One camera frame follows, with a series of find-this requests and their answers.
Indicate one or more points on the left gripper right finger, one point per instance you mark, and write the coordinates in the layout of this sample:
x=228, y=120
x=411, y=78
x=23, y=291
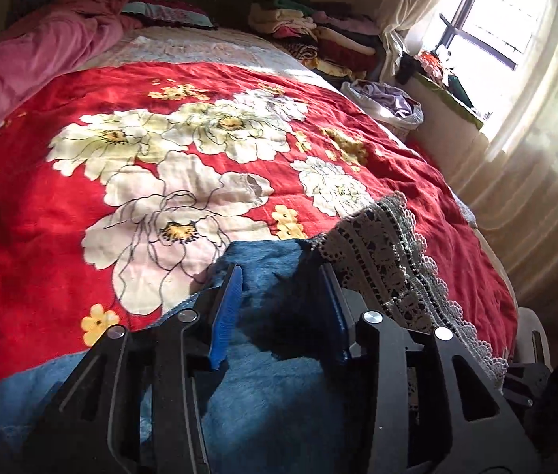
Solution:
x=413, y=402

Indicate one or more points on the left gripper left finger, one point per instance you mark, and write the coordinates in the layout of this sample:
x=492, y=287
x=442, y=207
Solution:
x=130, y=405

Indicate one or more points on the blue denim pants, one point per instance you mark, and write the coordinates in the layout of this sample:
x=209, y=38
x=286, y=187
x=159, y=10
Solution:
x=272, y=407

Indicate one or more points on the red floral bedspread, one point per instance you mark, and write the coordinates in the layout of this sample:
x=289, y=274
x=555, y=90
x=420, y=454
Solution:
x=121, y=188

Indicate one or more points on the cream curtain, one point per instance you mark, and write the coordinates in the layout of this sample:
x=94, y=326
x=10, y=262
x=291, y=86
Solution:
x=507, y=172

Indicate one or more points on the pink quilt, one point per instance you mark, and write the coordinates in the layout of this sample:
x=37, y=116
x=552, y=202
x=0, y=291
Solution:
x=54, y=40

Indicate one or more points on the clutter on window sill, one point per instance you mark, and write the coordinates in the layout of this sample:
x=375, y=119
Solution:
x=425, y=67

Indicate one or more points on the patterned pillow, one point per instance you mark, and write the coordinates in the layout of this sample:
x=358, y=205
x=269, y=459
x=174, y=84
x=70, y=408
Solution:
x=157, y=13

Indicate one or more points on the pile of folded clothes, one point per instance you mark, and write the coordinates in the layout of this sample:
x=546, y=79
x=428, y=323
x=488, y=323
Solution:
x=326, y=37

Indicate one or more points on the window frame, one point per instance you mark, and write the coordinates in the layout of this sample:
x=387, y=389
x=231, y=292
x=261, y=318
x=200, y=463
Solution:
x=502, y=29

